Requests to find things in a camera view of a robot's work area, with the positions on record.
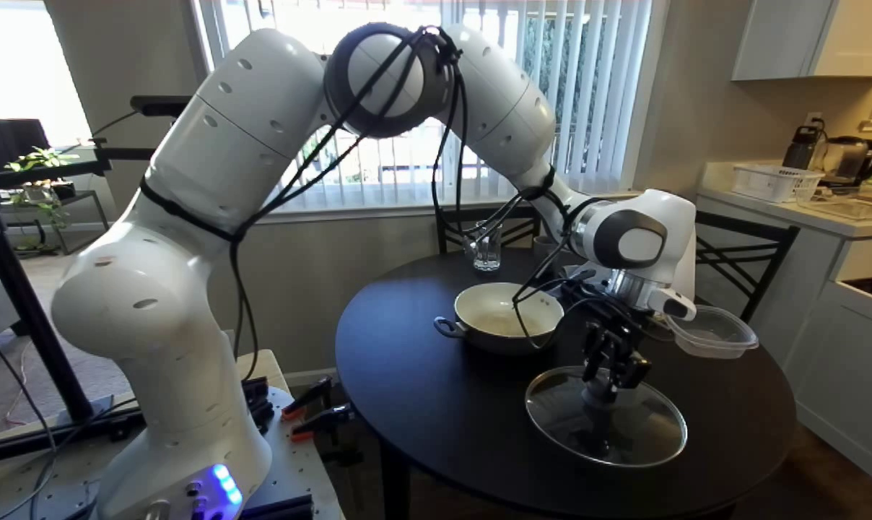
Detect robot mounting table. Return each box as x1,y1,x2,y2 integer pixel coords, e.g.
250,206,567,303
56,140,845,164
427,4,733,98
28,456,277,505
0,348,348,520

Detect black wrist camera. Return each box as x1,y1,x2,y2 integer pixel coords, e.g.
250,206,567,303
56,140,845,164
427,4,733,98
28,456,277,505
556,274,612,314

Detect clear plastic food container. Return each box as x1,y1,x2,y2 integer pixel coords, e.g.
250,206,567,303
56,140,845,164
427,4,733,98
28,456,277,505
664,303,761,363

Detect green potted plant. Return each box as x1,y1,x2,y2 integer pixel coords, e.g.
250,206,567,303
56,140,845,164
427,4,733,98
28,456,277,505
0,142,78,220

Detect white kitchen counter unit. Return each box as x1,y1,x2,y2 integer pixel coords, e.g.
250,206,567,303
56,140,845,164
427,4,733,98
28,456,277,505
692,155,872,496

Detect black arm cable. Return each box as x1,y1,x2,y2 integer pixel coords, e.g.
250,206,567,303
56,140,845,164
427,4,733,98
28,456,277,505
228,25,578,385

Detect black bottle on counter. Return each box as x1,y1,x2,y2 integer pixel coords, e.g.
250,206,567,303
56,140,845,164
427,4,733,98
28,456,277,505
783,116,829,174

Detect white vertical window blinds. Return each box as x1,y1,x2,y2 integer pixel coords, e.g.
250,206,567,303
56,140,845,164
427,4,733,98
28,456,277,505
198,0,654,213

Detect white paper towel roll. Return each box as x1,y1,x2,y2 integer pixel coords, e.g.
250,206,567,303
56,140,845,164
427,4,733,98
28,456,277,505
671,206,702,307

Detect orange black clamps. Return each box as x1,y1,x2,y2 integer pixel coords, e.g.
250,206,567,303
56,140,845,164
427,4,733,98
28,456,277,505
282,376,354,449

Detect clear storage box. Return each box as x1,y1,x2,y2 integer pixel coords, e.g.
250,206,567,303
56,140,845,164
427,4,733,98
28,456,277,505
726,163,824,206

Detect black electric kettle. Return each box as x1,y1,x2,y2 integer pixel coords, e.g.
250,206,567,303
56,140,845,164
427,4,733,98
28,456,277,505
819,134,872,196

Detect clear glass mug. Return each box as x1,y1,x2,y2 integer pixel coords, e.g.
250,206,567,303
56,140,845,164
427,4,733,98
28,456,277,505
464,218,508,274

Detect glass lid with black knob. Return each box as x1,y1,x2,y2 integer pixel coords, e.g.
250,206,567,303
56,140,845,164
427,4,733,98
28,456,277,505
521,363,692,473

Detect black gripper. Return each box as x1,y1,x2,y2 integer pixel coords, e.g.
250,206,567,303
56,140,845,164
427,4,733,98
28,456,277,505
578,319,653,411

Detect white upper kitchen cabinet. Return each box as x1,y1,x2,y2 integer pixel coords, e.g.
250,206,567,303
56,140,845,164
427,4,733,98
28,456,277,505
731,0,872,85

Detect black camera stand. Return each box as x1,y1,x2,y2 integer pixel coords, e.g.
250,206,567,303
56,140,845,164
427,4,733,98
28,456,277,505
0,92,198,469

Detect grey pot cream interior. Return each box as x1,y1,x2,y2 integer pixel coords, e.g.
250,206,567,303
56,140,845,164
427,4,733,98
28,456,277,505
430,281,567,353

